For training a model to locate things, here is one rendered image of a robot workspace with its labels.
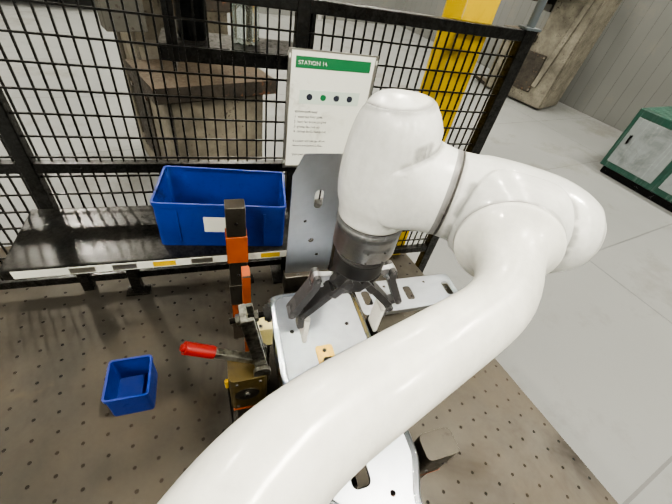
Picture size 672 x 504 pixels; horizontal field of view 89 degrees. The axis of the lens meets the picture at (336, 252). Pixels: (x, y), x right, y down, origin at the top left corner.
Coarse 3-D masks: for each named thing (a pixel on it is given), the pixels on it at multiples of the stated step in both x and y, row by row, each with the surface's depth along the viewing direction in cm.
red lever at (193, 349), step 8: (184, 344) 55; (192, 344) 55; (200, 344) 56; (184, 352) 54; (192, 352) 55; (200, 352) 56; (208, 352) 56; (216, 352) 58; (224, 352) 59; (232, 352) 60; (240, 352) 61; (248, 352) 62; (232, 360) 60; (240, 360) 61; (248, 360) 61
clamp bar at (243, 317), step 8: (240, 304) 54; (248, 304) 54; (240, 312) 53; (248, 312) 55; (256, 312) 54; (264, 312) 53; (232, 320) 53; (240, 320) 52; (248, 320) 52; (256, 320) 54; (248, 328) 53; (256, 328) 54; (248, 336) 54; (256, 336) 55; (248, 344) 56; (256, 344) 57; (256, 352) 58; (264, 352) 64; (256, 360) 60; (264, 360) 61
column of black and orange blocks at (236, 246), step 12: (228, 204) 74; (240, 204) 74; (228, 216) 74; (240, 216) 75; (228, 228) 76; (240, 228) 77; (228, 240) 79; (240, 240) 80; (228, 252) 81; (240, 252) 82; (240, 264) 85; (240, 276) 88; (240, 288) 91; (240, 300) 94; (240, 336) 106
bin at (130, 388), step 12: (120, 360) 87; (132, 360) 88; (144, 360) 90; (108, 372) 84; (120, 372) 90; (132, 372) 92; (144, 372) 93; (156, 372) 93; (108, 384) 83; (120, 384) 91; (132, 384) 92; (144, 384) 92; (156, 384) 92; (108, 396) 83; (120, 396) 89; (132, 396) 81; (144, 396) 82; (120, 408) 84; (132, 408) 85; (144, 408) 87
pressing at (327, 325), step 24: (336, 288) 88; (336, 312) 82; (360, 312) 84; (288, 336) 76; (312, 336) 76; (336, 336) 77; (360, 336) 78; (288, 360) 71; (312, 360) 72; (408, 432) 65; (384, 456) 61; (408, 456) 62; (384, 480) 58; (408, 480) 59
